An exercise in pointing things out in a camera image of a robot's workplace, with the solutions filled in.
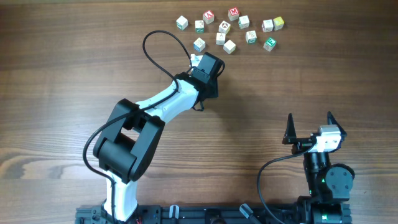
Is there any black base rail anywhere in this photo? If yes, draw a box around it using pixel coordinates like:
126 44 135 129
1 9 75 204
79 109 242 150
74 203 353 224

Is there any blue bordered picture block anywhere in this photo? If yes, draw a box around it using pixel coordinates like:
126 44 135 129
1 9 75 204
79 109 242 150
193 37 206 52

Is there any green V number block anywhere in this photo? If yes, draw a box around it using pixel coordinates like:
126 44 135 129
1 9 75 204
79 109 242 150
245 30 257 44

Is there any red O ice cream block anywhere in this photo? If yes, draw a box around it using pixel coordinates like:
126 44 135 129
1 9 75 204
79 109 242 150
216 32 226 45

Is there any yellow C white block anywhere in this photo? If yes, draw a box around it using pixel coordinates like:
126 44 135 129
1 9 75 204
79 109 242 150
223 40 236 54

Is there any green apple picture block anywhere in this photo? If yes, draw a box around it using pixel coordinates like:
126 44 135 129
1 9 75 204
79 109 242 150
195 20 205 33

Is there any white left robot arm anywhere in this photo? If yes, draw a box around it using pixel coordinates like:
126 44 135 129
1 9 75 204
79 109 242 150
93 52 225 223

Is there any yellow top block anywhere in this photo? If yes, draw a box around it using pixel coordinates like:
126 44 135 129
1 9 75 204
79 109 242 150
272 16 285 30

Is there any green V bird block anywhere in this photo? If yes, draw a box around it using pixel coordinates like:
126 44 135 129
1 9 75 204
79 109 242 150
176 16 188 30

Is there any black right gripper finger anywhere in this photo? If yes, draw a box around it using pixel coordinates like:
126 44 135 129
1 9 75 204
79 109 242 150
282 113 298 144
327 111 347 137

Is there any green N letter block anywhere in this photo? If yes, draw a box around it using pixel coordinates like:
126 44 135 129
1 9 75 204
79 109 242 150
238 16 250 29

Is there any red bordered white block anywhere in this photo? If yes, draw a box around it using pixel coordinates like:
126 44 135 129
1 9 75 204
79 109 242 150
262 19 274 32

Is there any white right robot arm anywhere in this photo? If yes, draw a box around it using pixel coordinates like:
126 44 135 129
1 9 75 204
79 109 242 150
282 112 355 224

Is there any red M letter block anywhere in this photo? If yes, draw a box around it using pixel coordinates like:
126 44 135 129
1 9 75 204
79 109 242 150
228 7 240 21

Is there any red A letter block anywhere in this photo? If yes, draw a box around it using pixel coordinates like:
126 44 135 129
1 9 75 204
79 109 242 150
203 10 215 24

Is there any yellow soccer ball J block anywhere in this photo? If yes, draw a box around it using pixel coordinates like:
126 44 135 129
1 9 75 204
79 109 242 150
218 21 231 34

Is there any green F letter block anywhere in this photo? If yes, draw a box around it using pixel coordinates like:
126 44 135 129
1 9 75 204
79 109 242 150
263 37 277 52

